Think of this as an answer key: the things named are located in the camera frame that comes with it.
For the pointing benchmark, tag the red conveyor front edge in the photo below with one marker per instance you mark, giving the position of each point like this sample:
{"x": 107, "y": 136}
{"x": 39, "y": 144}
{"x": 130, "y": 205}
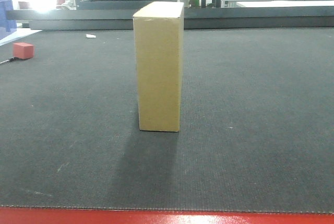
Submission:
{"x": 50, "y": 215}

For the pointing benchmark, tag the tall brown cardboard box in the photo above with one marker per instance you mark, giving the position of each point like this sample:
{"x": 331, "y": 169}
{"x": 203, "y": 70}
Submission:
{"x": 158, "y": 33}

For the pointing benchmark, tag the small red block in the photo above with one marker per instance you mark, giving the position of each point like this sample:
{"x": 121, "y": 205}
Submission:
{"x": 23, "y": 50}

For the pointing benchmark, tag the dark grey conveyor belt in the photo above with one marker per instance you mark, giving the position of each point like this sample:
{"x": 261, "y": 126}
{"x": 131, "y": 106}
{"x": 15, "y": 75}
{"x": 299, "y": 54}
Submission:
{"x": 256, "y": 124}

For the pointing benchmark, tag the blue plastic crate left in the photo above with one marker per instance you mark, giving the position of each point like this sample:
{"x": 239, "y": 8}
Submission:
{"x": 8, "y": 25}

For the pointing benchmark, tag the white lab table right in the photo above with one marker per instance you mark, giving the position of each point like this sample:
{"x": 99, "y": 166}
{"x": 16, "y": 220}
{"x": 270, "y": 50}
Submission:
{"x": 277, "y": 3}

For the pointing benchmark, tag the white paper scrap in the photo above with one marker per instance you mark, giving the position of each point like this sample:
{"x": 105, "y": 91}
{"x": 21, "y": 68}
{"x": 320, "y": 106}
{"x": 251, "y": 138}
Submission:
{"x": 90, "y": 36}

